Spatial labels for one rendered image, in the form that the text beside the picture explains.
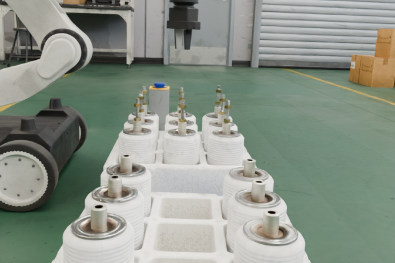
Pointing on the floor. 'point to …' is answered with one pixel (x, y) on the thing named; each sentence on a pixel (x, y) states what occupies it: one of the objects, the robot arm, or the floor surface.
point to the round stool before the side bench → (26, 47)
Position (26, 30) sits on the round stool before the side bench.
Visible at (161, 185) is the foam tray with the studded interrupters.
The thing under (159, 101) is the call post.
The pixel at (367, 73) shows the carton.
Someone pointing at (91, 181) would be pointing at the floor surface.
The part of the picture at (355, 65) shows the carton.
